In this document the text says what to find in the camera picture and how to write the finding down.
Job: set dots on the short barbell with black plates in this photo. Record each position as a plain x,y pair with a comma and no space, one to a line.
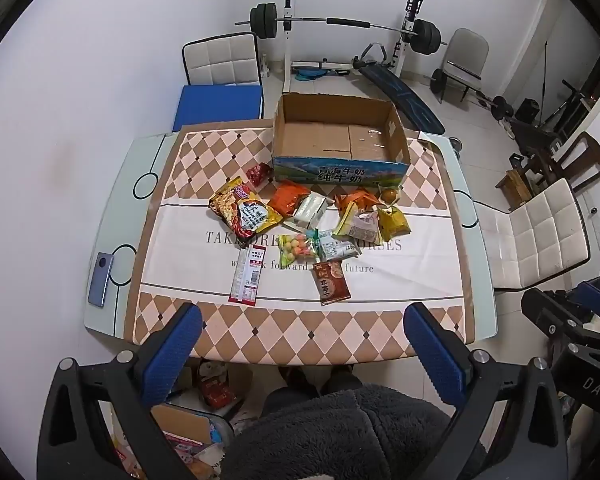
437,80

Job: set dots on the blue grey smartphone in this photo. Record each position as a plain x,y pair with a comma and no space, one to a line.
102,280

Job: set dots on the dark blue weight bench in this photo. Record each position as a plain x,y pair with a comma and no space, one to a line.
405,95

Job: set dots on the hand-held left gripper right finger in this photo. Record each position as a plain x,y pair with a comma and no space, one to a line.
432,350

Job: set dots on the checkered printed tablecloth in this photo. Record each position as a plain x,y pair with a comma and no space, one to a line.
405,280

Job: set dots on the white padded chair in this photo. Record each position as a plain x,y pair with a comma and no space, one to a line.
535,235
220,60

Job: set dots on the long barbell with black plates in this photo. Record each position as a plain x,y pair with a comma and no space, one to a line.
265,21

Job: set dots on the pink grey snack packet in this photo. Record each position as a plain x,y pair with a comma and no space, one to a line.
362,225

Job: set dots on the brown round snack packet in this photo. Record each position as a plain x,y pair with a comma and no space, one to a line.
389,193

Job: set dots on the yellow red noodle packet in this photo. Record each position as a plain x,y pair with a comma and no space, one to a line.
245,210

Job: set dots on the small wooden stool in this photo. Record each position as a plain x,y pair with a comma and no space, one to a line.
517,185

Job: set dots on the long red white packet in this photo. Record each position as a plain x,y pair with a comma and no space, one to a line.
250,275

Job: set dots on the torn orange snack packet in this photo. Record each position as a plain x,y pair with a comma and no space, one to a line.
357,200

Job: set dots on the grey chair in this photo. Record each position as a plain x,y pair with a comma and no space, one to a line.
465,57

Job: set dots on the black speaker box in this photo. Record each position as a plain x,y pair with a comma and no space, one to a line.
527,110

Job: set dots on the white bench press rack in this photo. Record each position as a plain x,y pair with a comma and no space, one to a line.
289,45

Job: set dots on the yellow snack packet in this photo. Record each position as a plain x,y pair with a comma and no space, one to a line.
394,221

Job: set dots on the cardboard box with packets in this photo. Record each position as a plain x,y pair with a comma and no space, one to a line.
185,425

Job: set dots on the clear bag of candy balls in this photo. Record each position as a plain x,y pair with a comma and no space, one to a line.
298,246

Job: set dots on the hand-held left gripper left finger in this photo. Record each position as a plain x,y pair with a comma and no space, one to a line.
172,345

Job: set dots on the small red snack packet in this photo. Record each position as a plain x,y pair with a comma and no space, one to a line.
257,174

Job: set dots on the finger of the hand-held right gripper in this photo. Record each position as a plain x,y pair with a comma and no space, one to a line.
599,296
550,317

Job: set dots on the brown wooden chair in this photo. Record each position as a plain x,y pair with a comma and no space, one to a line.
582,157

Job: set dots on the green white snack packet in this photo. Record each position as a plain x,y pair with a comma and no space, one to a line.
336,247

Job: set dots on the blue seat cushion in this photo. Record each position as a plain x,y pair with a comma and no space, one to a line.
217,105

